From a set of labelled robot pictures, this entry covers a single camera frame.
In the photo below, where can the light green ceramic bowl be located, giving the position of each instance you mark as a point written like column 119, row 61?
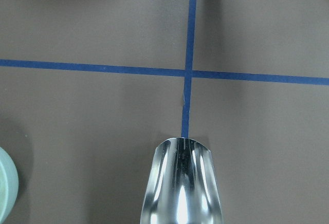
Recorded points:
column 9, row 184

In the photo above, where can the silver metal ice scoop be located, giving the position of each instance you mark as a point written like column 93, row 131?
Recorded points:
column 182, row 185

